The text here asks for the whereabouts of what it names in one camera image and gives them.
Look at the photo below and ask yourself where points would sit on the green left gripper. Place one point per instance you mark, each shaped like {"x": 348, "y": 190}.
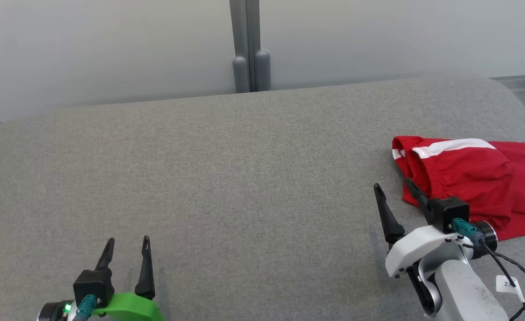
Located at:
{"x": 133, "y": 307}

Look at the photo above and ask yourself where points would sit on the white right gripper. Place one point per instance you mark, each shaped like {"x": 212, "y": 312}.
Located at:
{"x": 418, "y": 245}

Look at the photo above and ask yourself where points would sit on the red shorts with white stripe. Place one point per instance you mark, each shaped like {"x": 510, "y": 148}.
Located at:
{"x": 467, "y": 178}

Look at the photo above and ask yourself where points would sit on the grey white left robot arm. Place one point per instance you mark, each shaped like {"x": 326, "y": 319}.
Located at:
{"x": 55, "y": 312}

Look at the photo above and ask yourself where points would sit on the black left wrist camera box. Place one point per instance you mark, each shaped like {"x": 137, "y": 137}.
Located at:
{"x": 93, "y": 287}

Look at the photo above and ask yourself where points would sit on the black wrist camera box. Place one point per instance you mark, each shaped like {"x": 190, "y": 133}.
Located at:
{"x": 449, "y": 214}
{"x": 93, "y": 287}

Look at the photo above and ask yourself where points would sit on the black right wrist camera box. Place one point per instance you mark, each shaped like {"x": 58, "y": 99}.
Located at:
{"x": 449, "y": 214}

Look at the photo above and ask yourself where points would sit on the grey wall base rail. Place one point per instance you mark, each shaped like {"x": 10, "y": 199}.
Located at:
{"x": 521, "y": 81}

